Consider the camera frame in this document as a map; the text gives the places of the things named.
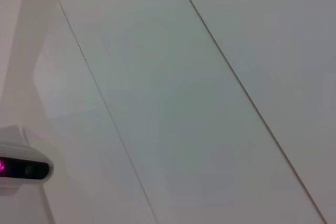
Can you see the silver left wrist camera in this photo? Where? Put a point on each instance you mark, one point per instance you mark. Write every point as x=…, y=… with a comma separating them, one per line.
x=23, y=166

